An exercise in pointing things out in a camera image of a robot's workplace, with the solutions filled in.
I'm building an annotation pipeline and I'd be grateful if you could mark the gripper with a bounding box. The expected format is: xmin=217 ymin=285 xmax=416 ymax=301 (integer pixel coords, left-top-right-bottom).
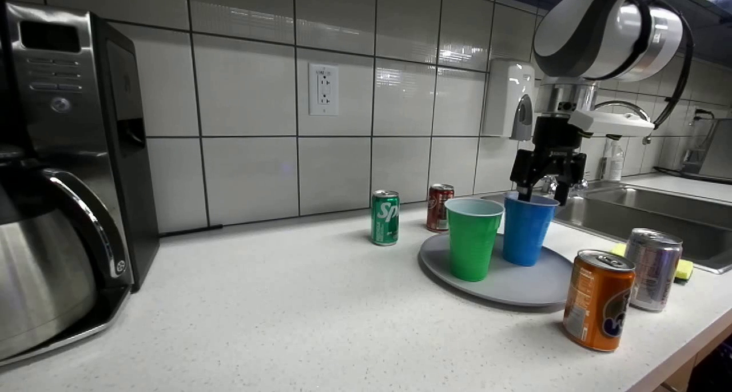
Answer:
xmin=510 ymin=116 xmax=588 ymax=207

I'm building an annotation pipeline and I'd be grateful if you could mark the blue plastic cup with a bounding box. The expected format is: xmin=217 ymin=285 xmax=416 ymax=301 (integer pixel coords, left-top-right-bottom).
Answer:
xmin=503 ymin=191 xmax=560 ymax=267

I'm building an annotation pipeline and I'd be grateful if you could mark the clear spray bottle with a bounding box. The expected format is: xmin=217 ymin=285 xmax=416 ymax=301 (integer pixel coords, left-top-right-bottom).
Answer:
xmin=600 ymin=135 xmax=626 ymax=181

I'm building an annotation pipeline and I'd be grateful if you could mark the white soap dispenser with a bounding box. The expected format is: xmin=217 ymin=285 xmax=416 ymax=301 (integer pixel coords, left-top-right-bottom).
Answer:
xmin=483 ymin=58 xmax=536 ymax=141

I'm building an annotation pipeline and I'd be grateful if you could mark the chrome tap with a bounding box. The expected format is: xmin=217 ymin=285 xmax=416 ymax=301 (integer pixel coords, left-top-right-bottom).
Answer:
xmin=540 ymin=100 xmax=653 ymax=193

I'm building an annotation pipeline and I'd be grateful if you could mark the steel sink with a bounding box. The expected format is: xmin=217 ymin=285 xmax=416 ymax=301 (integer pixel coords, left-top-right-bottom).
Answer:
xmin=483 ymin=180 xmax=732 ymax=275

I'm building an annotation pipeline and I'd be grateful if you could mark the green plastic cup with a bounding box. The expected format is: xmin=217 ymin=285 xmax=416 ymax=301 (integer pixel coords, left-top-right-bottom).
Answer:
xmin=444 ymin=197 xmax=506 ymax=283

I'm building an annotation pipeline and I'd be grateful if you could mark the grey round plate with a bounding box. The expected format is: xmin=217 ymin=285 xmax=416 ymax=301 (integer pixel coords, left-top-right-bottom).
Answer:
xmin=419 ymin=232 xmax=575 ymax=308

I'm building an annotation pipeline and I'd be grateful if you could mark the red soda can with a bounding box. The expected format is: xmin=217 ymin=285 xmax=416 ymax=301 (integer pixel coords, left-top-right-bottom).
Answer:
xmin=425 ymin=183 xmax=456 ymax=233

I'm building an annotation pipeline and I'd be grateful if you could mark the orange soda can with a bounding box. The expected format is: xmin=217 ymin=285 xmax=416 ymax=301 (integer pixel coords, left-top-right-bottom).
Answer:
xmin=562 ymin=249 xmax=636 ymax=353

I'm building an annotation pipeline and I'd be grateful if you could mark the silver soda can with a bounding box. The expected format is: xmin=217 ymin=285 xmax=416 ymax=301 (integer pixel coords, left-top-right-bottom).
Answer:
xmin=624 ymin=228 xmax=683 ymax=313

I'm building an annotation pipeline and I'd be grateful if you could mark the yellow sponge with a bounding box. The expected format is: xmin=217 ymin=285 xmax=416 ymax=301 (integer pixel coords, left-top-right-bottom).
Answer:
xmin=610 ymin=243 xmax=695 ymax=282

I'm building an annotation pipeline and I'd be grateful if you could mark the grey appliance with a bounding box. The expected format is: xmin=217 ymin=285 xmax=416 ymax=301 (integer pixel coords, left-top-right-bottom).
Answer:
xmin=680 ymin=109 xmax=732 ymax=180

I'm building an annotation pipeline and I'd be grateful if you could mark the green soda can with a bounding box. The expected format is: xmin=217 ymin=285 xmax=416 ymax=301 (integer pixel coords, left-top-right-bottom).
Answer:
xmin=371 ymin=189 xmax=400 ymax=247

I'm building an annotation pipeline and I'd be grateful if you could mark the steel coffee maker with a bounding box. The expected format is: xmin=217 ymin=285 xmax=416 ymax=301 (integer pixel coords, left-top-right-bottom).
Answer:
xmin=0 ymin=0 xmax=161 ymax=371

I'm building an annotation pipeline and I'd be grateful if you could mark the steel coffee carafe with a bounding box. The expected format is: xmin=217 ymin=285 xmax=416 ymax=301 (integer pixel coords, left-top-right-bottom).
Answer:
xmin=0 ymin=145 xmax=136 ymax=362

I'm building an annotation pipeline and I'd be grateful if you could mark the black cable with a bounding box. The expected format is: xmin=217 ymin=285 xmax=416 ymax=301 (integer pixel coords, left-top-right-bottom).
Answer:
xmin=654 ymin=165 xmax=732 ymax=185

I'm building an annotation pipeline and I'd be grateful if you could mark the white wall socket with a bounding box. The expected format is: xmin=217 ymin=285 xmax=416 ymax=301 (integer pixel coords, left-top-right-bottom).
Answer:
xmin=308 ymin=63 xmax=340 ymax=117

